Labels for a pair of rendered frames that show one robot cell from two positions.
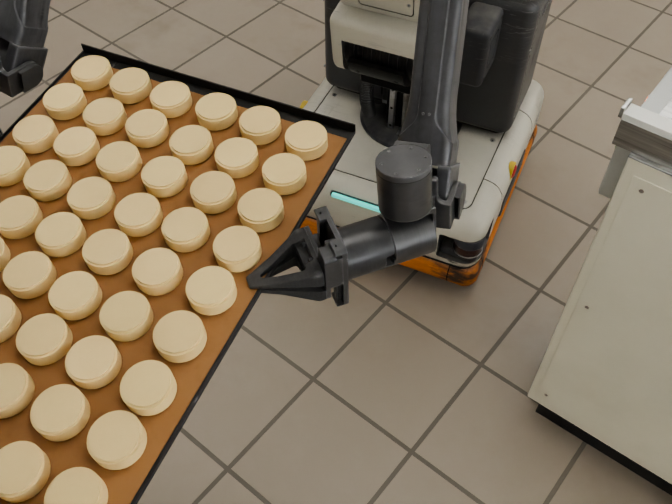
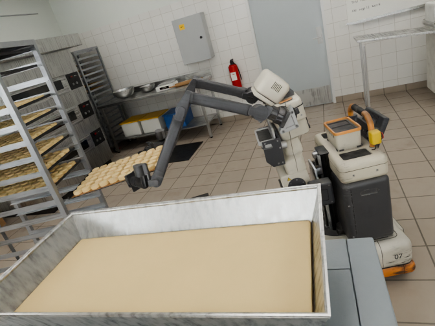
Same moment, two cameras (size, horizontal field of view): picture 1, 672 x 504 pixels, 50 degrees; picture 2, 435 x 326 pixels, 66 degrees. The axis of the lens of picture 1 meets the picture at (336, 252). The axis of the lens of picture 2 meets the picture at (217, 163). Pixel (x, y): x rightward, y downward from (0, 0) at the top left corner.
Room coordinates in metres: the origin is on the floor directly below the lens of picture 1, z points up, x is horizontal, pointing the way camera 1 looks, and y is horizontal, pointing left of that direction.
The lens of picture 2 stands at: (0.40, -1.73, 1.62)
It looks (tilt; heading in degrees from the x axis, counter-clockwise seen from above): 22 degrees down; 72
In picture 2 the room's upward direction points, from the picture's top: 16 degrees counter-clockwise
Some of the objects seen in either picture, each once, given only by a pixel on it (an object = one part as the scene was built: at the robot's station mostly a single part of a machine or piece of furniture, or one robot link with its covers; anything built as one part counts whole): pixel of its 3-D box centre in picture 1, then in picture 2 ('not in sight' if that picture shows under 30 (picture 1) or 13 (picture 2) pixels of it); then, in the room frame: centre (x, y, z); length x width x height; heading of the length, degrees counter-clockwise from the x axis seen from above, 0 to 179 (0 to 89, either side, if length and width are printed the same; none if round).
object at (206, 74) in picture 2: not in sight; (161, 112); (1.52, 4.05, 0.49); 1.90 x 0.72 x 0.98; 141
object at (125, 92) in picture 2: not in sight; (124, 93); (1.08, 4.38, 0.95); 0.39 x 0.39 x 0.14
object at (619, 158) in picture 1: (646, 128); not in sight; (0.94, -0.53, 0.77); 0.24 x 0.04 x 0.14; 142
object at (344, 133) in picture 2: not in sight; (342, 133); (1.65, -0.25, 0.87); 0.23 x 0.15 x 0.11; 66
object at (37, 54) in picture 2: not in sight; (88, 168); (0.26, 0.63, 0.97); 0.03 x 0.03 x 1.70; 66
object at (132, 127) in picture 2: not in sight; (136, 125); (1.09, 4.40, 0.36); 0.46 x 0.38 x 0.26; 49
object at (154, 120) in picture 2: not in sight; (156, 121); (1.40, 4.14, 0.36); 0.46 x 0.38 x 0.26; 51
